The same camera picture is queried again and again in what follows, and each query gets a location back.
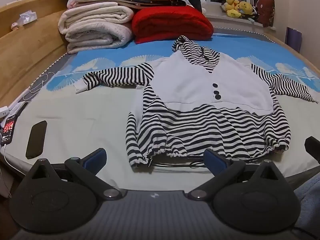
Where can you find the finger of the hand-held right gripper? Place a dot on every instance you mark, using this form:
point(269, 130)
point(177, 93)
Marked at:
point(312, 148)

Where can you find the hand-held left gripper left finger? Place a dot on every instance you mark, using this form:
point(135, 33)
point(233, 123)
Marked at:
point(96, 157)

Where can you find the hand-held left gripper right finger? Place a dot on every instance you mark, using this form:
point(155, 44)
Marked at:
point(214, 161)

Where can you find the black white striped hoodie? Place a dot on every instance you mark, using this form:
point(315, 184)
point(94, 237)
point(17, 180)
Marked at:
point(200, 85)

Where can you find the blue white patterned bed cover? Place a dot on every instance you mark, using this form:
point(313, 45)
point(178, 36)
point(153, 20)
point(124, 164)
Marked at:
point(87, 120)

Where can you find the blue fleece cloth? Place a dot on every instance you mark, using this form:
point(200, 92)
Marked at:
point(308, 205)

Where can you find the black phone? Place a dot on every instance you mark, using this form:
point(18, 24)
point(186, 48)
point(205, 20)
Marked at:
point(37, 139)

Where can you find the phone with lit screen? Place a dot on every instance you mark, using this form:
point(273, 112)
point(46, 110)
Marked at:
point(8, 130)

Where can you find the wooden bed edge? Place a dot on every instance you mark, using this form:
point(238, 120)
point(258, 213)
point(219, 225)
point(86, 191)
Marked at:
point(297, 46)

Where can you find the white charger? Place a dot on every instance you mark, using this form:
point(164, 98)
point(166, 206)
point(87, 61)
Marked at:
point(3, 111)

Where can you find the cream folded quilt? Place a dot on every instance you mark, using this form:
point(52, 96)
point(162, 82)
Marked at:
point(95, 25)

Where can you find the wooden headboard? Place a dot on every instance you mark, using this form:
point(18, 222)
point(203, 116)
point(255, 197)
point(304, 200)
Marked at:
point(25, 45)

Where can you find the white window sill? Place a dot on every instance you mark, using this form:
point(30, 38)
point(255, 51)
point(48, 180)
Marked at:
point(215, 17)

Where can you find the red folded blanket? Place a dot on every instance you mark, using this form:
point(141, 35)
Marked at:
point(170, 22)

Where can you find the brown plush toy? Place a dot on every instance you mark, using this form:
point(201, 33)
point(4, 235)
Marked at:
point(265, 10)

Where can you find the tissue pack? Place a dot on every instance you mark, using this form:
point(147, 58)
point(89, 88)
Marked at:
point(27, 17)

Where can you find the yellow plush toy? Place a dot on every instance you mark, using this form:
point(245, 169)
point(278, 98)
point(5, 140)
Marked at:
point(246, 7)
point(231, 6)

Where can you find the dark dotted folded blanket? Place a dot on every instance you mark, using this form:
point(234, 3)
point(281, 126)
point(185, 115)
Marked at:
point(150, 2)

